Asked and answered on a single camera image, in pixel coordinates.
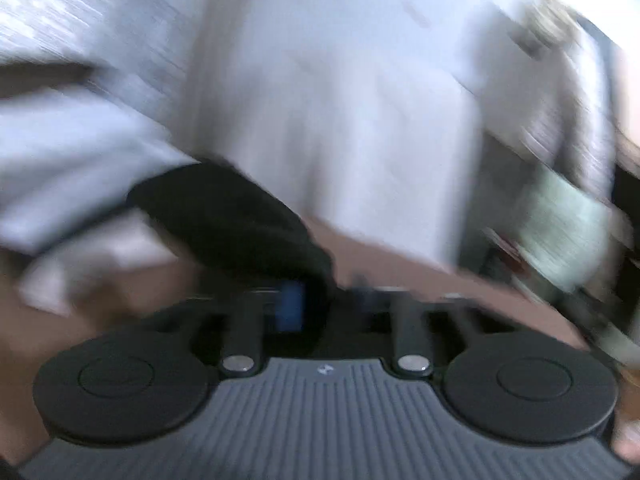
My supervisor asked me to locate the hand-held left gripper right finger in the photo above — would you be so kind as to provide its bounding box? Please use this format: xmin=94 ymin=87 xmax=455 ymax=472
xmin=350 ymin=285 xmax=506 ymax=378

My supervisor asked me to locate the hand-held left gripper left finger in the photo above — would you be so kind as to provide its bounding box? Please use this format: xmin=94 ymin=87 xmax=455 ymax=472
xmin=165 ymin=282 xmax=307 ymax=378

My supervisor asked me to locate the black garment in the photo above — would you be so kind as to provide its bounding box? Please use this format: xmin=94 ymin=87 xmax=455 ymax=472
xmin=127 ymin=157 xmax=336 ymax=356

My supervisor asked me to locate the pale green cloth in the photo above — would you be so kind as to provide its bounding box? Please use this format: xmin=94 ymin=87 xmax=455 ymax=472
xmin=517 ymin=167 xmax=618 ymax=293

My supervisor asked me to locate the white sheet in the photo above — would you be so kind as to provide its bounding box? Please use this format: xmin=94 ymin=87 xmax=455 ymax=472
xmin=195 ymin=0 xmax=506 ymax=276

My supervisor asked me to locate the white cloth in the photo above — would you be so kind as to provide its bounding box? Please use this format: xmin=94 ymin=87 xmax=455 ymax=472
xmin=0 ymin=95 xmax=201 ymax=311

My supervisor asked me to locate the silver quilted foil cover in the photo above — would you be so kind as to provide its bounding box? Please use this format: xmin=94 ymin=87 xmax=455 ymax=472
xmin=0 ymin=0 xmax=211 ymax=116

